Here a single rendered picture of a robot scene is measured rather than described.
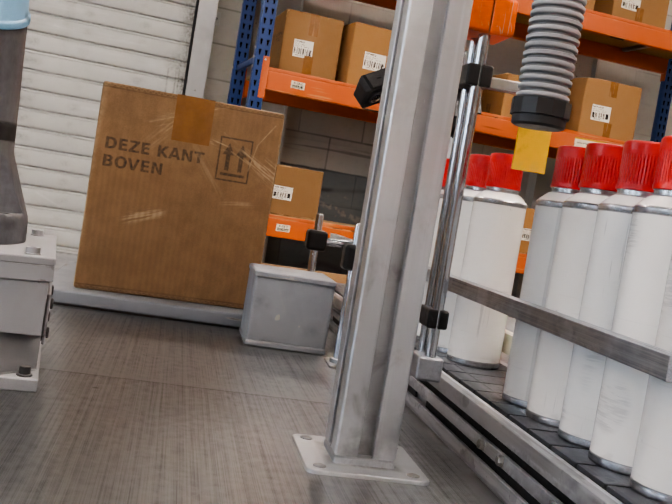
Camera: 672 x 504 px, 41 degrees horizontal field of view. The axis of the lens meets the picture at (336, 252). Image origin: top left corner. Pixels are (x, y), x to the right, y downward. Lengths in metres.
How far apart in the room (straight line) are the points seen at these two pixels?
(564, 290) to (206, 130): 0.67
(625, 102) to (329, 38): 1.74
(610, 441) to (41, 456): 0.35
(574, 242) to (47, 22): 4.52
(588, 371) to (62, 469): 0.34
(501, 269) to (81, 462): 0.44
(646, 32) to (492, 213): 4.51
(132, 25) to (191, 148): 3.87
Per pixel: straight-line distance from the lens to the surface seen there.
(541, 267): 0.70
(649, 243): 0.56
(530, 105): 0.53
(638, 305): 0.56
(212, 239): 1.21
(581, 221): 0.65
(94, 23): 5.06
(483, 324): 0.86
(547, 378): 0.66
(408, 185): 0.63
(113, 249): 1.20
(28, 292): 0.73
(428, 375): 0.74
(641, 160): 0.62
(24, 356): 0.76
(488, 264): 0.85
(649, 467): 0.53
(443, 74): 0.63
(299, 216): 4.53
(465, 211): 0.91
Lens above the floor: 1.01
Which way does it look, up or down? 3 degrees down
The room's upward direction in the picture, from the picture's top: 9 degrees clockwise
